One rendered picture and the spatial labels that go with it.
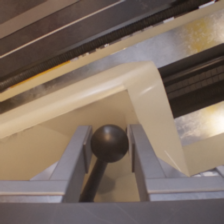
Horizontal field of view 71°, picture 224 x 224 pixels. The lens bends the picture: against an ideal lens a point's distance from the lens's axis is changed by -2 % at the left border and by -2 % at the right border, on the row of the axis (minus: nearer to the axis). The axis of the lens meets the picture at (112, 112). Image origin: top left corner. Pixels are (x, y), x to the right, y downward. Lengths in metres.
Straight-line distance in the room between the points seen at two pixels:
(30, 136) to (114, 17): 0.73
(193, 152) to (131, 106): 0.92
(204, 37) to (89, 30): 0.54
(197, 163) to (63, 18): 1.07
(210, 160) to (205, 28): 0.72
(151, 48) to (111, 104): 0.69
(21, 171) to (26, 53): 0.76
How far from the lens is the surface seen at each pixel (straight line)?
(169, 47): 0.86
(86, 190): 0.18
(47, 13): 0.90
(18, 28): 0.95
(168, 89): 0.92
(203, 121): 1.00
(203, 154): 1.10
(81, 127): 0.15
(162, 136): 0.22
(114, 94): 0.16
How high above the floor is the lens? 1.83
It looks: 6 degrees down
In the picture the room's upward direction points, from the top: 69 degrees clockwise
